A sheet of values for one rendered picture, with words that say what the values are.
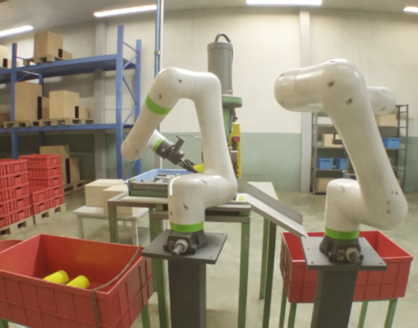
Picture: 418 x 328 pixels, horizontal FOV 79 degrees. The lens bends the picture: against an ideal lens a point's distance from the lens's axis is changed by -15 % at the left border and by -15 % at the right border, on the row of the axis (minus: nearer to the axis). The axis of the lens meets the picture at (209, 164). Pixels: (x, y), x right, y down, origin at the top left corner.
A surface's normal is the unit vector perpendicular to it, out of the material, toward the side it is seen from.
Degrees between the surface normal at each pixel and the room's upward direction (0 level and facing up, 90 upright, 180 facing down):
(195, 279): 90
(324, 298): 90
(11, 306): 90
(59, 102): 90
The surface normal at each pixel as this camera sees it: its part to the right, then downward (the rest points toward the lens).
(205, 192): 0.65, 0.03
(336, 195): -0.91, 0.00
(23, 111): -0.13, 0.11
